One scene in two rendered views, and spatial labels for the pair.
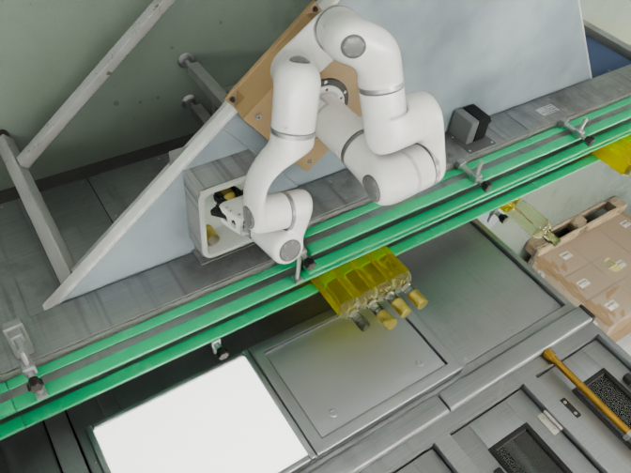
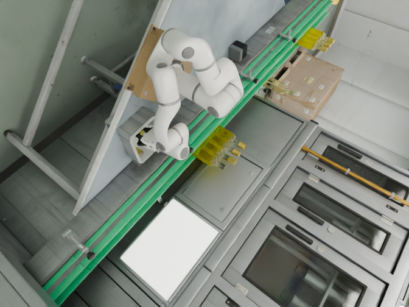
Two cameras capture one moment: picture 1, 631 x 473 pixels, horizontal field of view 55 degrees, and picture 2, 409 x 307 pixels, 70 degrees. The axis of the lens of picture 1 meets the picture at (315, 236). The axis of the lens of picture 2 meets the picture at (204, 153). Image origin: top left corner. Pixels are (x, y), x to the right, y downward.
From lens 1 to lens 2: 0.20 m
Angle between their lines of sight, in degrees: 13
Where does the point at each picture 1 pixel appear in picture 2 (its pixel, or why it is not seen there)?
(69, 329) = (91, 221)
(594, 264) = (300, 83)
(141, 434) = (142, 251)
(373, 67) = (199, 58)
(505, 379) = (289, 165)
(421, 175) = (234, 98)
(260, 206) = (166, 141)
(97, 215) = (73, 155)
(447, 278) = (249, 127)
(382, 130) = (211, 85)
